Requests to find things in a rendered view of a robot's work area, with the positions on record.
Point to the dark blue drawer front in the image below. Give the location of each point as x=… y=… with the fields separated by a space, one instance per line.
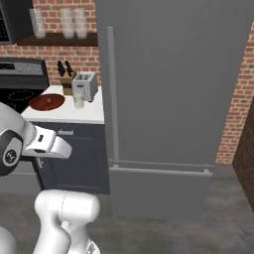
x=84 y=129

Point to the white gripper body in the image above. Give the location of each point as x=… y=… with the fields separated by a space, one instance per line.
x=62 y=149

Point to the grey fridge door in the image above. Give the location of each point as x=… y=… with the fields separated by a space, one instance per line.
x=172 y=82

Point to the brown wooden bowl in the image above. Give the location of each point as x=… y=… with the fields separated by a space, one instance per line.
x=44 y=103

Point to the dark blue cupboard door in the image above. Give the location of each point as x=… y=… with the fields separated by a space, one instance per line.
x=82 y=165

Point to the wooden knife block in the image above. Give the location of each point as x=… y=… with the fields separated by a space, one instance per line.
x=67 y=85

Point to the silver toaster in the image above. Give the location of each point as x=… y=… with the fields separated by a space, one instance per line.
x=86 y=85

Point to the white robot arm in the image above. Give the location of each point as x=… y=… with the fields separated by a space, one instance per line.
x=49 y=211

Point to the glass of lemonade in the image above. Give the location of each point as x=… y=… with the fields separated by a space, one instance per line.
x=79 y=100

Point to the grey freezer drawer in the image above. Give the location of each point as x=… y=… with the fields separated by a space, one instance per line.
x=158 y=196

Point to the clear drinking glass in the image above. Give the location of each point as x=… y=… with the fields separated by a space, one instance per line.
x=81 y=23
x=67 y=23
x=38 y=23

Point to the black stove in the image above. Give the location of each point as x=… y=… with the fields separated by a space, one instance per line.
x=20 y=82

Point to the black microwave oven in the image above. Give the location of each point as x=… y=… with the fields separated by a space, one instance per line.
x=11 y=20

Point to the dark wooden shelf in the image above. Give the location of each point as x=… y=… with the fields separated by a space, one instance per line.
x=59 y=39

